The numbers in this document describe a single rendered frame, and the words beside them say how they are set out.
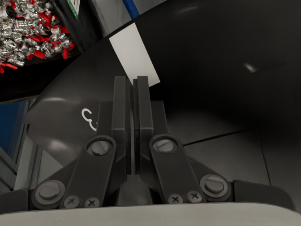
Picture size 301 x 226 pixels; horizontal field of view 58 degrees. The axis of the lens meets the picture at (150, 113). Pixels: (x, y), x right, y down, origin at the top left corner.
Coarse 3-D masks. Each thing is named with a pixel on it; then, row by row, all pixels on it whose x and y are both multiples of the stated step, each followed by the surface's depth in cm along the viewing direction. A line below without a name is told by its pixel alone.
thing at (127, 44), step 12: (132, 24) 14; (120, 36) 14; (132, 36) 14; (120, 48) 14; (132, 48) 14; (144, 48) 14; (120, 60) 14; (132, 60) 14; (144, 60) 14; (132, 72) 14; (144, 72) 14; (132, 84) 15
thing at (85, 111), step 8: (88, 96) 16; (80, 104) 17; (88, 104) 16; (72, 112) 17; (80, 112) 17; (88, 112) 17; (96, 112) 16; (80, 120) 17; (88, 120) 17; (96, 120) 17; (88, 128) 17
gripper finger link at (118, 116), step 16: (128, 80) 13; (128, 96) 12; (112, 112) 11; (128, 112) 11; (96, 128) 11; (112, 128) 10; (128, 128) 10; (128, 144) 11; (128, 160) 11; (64, 176) 9; (112, 176) 10; (32, 192) 9; (48, 192) 9; (64, 192) 9; (112, 192) 11; (48, 208) 8
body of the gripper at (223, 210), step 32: (0, 224) 7; (32, 224) 7; (64, 224) 7; (96, 224) 7; (128, 224) 7; (160, 224) 7; (192, 224) 7; (224, 224) 7; (256, 224) 7; (288, 224) 7
